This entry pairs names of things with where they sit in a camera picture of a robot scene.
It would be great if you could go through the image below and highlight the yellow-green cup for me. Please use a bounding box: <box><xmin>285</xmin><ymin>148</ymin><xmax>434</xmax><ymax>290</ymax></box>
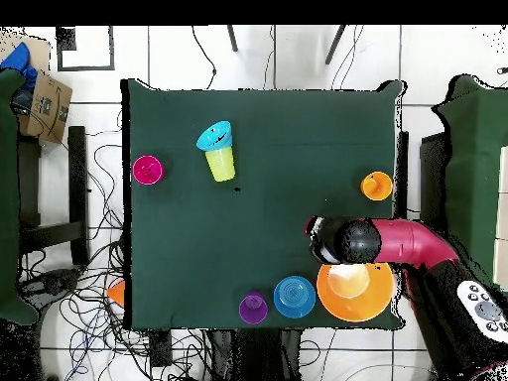
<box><xmin>204</xmin><ymin>145</ymin><xmax>236</xmax><ymax>184</ymax></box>

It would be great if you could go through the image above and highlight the cyan bowl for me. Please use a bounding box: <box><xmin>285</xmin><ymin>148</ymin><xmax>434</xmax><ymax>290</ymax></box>
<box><xmin>195</xmin><ymin>120</ymin><xmax>233</xmax><ymax>153</ymax></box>

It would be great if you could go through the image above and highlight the orange bowl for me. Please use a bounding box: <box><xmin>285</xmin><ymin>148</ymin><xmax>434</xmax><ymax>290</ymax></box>
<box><xmin>105</xmin><ymin>277</ymin><xmax>126</xmax><ymax>308</ymax></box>

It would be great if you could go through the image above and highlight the blue bowl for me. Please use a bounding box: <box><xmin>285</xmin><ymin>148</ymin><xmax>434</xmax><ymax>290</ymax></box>
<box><xmin>273</xmin><ymin>275</ymin><xmax>317</xmax><ymax>319</ymax></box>

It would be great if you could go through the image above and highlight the orange cup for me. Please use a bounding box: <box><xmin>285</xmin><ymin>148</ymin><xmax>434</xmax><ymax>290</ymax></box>
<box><xmin>359</xmin><ymin>171</ymin><xmax>394</xmax><ymax>202</ymax></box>

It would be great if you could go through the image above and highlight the large yellow bowl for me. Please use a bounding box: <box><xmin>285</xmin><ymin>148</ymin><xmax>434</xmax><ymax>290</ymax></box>
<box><xmin>316</xmin><ymin>261</ymin><xmax>397</xmax><ymax>323</ymax></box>

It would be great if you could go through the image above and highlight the purple cup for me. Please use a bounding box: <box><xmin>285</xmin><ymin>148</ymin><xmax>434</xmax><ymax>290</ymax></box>
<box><xmin>238</xmin><ymin>291</ymin><xmax>269</xmax><ymax>325</ymax></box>

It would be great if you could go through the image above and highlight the dark green tablecloth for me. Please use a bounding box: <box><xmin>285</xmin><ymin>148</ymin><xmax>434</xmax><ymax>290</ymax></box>
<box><xmin>120</xmin><ymin>77</ymin><xmax>408</xmax><ymax>330</ymax></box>

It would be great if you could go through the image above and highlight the black chair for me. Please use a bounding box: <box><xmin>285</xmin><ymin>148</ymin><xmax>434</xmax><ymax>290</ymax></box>
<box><xmin>419</xmin><ymin>132</ymin><xmax>451</xmax><ymax>223</ymax></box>

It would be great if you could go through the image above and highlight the pink cup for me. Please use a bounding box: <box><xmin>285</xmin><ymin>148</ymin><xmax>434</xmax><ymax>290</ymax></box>
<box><xmin>132</xmin><ymin>155</ymin><xmax>165</xmax><ymax>187</ymax></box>

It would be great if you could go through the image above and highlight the green cloth covered table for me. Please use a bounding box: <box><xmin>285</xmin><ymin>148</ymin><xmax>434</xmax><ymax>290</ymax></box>
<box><xmin>0</xmin><ymin>68</ymin><xmax>41</xmax><ymax>326</ymax></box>
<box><xmin>430</xmin><ymin>73</ymin><xmax>508</xmax><ymax>287</ymax></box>

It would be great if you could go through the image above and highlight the white box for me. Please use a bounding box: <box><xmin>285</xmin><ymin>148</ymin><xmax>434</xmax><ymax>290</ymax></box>
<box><xmin>491</xmin><ymin>144</ymin><xmax>508</xmax><ymax>293</ymax></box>

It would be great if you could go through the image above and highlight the black stand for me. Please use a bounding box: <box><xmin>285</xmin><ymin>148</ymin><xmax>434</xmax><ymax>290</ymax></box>
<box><xmin>17</xmin><ymin>125</ymin><xmax>90</xmax><ymax>267</ymax></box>

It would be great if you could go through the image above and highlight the grey floor device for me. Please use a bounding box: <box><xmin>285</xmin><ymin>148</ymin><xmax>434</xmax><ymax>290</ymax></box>
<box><xmin>19</xmin><ymin>269</ymin><xmax>80</xmax><ymax>307</ymax></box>

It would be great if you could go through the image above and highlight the printed cardboard box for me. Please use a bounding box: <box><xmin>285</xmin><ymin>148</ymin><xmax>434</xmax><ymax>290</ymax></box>
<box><xmin>17</xmin><ymin>70</ymin><xmax>73</xmax><ymax>145</ymax></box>

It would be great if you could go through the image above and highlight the blue cloth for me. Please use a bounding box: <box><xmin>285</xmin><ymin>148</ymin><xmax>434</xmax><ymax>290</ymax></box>
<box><xmin>0</xmin><ymin>41</ymin><xmax>39</xmax><ymax>90</ymax></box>

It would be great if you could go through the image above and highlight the thin black cable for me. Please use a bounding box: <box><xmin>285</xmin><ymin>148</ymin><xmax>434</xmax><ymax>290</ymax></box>
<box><xmin>190</xmin><ymin>25</ymin><xmax>218</xmax><ymax>90</ymax></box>

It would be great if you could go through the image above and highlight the tangle of black cables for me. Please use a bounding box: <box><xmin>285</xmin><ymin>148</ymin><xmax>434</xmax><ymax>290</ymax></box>
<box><xmin>59</xmin><ymin>130</ymin><xmax>231</xmax><ymax>381</ymax></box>

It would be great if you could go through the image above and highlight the black floor frame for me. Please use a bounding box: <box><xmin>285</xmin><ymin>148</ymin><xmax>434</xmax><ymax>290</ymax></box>
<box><xmin>56</xmin><ymin>25</ymin><xmax>116</xmax><ymax>72</ymax></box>

